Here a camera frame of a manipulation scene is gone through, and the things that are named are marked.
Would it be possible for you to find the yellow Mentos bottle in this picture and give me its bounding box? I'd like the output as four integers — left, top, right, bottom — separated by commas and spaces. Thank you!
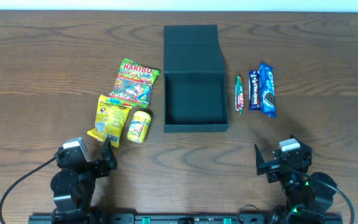
127, 111, 151, 143

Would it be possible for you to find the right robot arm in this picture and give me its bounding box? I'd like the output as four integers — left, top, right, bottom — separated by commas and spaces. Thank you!
255, 136, 341, 223

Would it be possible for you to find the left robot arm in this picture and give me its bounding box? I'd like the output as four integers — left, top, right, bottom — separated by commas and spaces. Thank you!
50, 137, 117, 223

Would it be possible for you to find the yellow Hacks candy bag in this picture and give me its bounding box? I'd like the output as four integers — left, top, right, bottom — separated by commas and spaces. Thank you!
87, 95, 132, 147

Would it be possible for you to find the red green KitKat bar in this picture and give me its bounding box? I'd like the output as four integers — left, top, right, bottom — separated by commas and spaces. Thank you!
235, 75, 244, 114

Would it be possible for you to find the left black cable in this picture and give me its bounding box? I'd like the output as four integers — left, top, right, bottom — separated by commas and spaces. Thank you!
0, 157, 57, 224

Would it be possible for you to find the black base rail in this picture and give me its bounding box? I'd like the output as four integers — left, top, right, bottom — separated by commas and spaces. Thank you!
28, 212, 344, 224

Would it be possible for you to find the purple Dairy Milk bar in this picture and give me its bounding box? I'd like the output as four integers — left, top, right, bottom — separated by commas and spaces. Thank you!
249, 70, 260, 111

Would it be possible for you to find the dark green open box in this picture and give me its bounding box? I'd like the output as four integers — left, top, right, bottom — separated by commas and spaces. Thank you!
163, 25, 229, 133

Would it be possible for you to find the blue Oreo cookie pack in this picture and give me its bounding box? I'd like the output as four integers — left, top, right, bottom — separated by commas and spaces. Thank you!
259, 62, 277, 118

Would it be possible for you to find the Haribo gummy candy bag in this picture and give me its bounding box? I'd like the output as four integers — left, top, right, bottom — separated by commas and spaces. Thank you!
108, 58, 160, 108

